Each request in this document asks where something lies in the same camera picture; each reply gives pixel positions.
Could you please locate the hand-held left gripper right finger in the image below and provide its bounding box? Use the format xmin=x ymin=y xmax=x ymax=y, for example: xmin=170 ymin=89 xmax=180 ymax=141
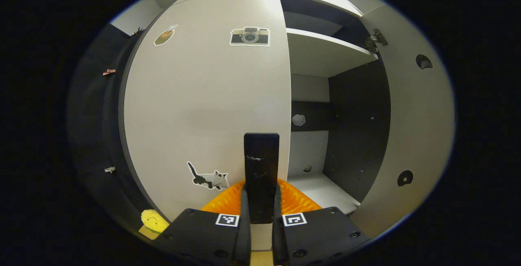
xmin=271 ymin=178 xmax=371 ymax=266

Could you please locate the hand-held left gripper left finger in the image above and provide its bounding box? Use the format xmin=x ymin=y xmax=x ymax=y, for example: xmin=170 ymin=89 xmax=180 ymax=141
xmin=153 ymin=180 xmax=252 ymax=266

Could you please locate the white cabinet door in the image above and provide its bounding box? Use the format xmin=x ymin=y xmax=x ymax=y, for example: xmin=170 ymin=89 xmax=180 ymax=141
xmin=122 ymin=0 xmax=292 ymax=251
xmin=349 ymin=4 xmax=455 ymax=239

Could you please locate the white double-door shoe cabinet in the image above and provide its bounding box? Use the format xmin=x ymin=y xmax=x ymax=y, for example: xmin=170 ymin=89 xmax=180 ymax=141
xmin=118 ymin=0 xmax=455 ymax=254

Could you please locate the white cabinet shelf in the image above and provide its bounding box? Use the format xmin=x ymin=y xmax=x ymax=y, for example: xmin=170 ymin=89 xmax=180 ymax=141
xmin=287 ymin=172 xmax=361 ymax=215
xmin=286 ymin=28 xmax=379 ymax=78

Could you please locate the metal door hinge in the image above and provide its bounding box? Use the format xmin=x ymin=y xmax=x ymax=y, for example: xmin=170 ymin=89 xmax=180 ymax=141
xmin=364 ymin=28 xmax=388 ymax=53

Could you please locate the yellow plush toy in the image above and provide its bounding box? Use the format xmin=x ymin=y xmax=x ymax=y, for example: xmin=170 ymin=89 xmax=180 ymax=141
xmin=140 ymin=209 xmax=170 ymax=234

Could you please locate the black backdrop cloth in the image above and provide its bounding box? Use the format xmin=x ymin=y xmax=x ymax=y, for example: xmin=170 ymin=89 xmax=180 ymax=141
xmin=67 ymin=22 xmax=163 ymax=236

